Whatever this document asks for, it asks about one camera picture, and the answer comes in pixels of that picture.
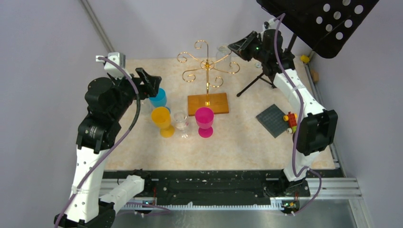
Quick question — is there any blue wine glass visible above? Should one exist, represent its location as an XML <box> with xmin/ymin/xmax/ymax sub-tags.
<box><xmin>149</xmin><ymin>87</ymin><xmax>171</xmax><ymax>112</ymax></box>

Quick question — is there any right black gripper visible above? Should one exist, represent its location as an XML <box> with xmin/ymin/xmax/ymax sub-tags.
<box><xmin>227</xmin><ymin>32</ymin><xmax>267</xmax><ymax>64</ymax></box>

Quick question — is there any pink wine glass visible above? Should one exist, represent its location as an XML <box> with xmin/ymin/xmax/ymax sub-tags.
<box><xmin>195</xmin><ymin>107</ymin><xmax>214</xmax><ymax>138</ymax></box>

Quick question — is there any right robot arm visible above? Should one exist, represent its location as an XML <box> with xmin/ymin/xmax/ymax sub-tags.
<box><xmin>228</xmin><ymin>29</ymin><xmax>338</xmax><ymax>196</ymax></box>

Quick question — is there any black tripod stand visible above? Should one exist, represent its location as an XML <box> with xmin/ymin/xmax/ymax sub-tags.
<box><xmin>236</xmin><ymin>33</ymin><xmax>298</xmax><ymax>97</ymax></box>

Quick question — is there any clear wine glass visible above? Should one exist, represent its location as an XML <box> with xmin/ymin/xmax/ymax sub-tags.
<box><xmin>173</xmin><ymin>112</ymin><xmax>189</xmax><ymax>138</ymax></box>
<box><xmin>136</xmin><ymin>99</ymin><xmax>153</xmax><ymax>116</ymax></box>
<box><xmin>215</xmin><ymin>44</ymin><xmax>231</xmax><ymax>72</ymax></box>

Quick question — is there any toy bricks red green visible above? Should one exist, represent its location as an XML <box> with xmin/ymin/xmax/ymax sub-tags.
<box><xmin>283</xmin><ymin>112</ymin><xmax>297</xmax><ymax>134</ymax></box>

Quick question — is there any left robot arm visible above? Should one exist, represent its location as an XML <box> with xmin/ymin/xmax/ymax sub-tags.
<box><xmin>54</xmin><ymin>67</ymin><xmax>162</xmax><ymax>228</ymax></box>

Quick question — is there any aluminium frame post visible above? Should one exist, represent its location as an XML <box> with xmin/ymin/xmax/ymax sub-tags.
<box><xmin>78</xmin><ymin>0</ymin><xmax>117</xmax><ymax>52</ymax></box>

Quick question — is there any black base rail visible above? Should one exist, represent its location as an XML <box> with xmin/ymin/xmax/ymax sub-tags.
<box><xmin>100</xmin><ymin>169</ymin><xmax>344</xmax><ymax>207</ymax></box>

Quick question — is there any yellow wine glass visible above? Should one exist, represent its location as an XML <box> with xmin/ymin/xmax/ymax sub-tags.
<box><xmin>151</xmin><ymin>107</ymin><xmax>175</xmax><ymax>138</ymax></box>

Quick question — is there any gold wire glass rack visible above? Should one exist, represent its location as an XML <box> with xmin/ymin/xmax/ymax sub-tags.
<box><xmin>176</xmin><ymin>40</ymin><xmax>240</xmax><ymax>95</ymax></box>

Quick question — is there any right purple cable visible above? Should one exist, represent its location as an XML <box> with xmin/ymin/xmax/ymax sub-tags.
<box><xmin>272</xmin><ymin>13</ymin><xmax>323</xmax><ymax>216</ymax></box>

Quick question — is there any black music stand tray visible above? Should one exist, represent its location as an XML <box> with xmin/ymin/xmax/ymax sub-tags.
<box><xmin>257</xmin><ymin>0</ymin><xmax>378</xmax><ymax>59</ymax></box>

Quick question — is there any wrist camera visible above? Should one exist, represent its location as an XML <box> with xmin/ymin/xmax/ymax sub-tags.
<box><xmin>262</xmin><ymin>18</ymin><xmax>279</xmax><ymax>31</ymax></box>
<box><xmin>96</xmin><ymin>52</ymin><xmax>127</xmax><ymax>79</ymax></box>

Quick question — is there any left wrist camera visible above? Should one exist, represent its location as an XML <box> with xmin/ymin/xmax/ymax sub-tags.
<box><xmin>96</xmin><ymin>52</ymin><xmax>127</xmax><ymax>79</ymax></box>

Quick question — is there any clear wine glass front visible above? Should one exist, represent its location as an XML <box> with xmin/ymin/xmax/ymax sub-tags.
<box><xmin>136</xmin><ymin>99</ymin><xmax>153</xmax><ymax>116</ymax></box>

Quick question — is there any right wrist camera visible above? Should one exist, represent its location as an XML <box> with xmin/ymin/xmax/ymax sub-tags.
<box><xmin>262</xmin><ymin>18</ymin><xmax>279</xmax><ymax>31</ymax></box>

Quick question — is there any yellow corner block right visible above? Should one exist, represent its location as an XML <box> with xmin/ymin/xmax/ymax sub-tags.
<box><xmin>300</xmin><ymin>55</ymin><xmax>310</xmax><ymax>64</ymax></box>

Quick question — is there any clear wine glass back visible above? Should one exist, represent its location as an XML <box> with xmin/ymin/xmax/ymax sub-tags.
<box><xmin>215</xmin><ymin>44</ymin><xmax>231</xmax><ymax>72</ymax></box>

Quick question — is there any dark grey lego plate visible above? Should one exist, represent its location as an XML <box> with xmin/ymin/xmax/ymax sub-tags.
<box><xmin>256</xmin><ymin>104</ymin><xmax>288</xmax><ymax>138</ymax></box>

